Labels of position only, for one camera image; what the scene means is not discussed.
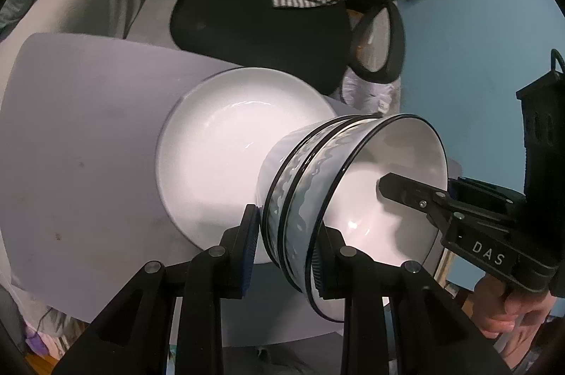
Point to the white knotted plastic bag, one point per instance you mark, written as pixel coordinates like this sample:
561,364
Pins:
366,92

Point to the person's grey trousers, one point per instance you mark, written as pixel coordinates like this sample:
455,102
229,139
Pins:
282,361

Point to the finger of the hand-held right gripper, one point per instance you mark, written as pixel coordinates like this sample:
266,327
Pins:
485,190
406,192

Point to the wooden plank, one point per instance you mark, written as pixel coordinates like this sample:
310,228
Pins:
445,267

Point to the black office chair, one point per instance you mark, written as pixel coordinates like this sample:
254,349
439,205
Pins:
247,17

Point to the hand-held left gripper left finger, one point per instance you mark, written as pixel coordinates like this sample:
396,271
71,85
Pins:
249,242

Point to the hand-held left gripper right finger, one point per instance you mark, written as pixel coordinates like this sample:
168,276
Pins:
316,269

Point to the person's right hand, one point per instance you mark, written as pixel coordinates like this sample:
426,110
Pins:
499,304

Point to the purple cloth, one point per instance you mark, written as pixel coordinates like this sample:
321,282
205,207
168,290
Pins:
37,342

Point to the white plate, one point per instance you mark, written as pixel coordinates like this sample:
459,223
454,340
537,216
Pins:
212,154

